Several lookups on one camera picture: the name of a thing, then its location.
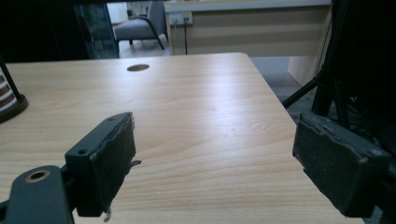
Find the glass door panel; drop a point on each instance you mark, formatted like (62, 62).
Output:
(99, 31)

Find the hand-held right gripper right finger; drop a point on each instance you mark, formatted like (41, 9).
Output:
(336, 165)

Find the grey armchair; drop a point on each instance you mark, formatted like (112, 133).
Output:
(137, 29)

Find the black tripod stand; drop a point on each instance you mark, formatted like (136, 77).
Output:
(327, 90)

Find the beige wooden counter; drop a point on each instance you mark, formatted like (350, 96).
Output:
(249, 31)

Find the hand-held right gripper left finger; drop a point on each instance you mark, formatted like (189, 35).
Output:
(106, 161)

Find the wall socket panel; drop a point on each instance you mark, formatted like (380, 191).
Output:
(180, 18)

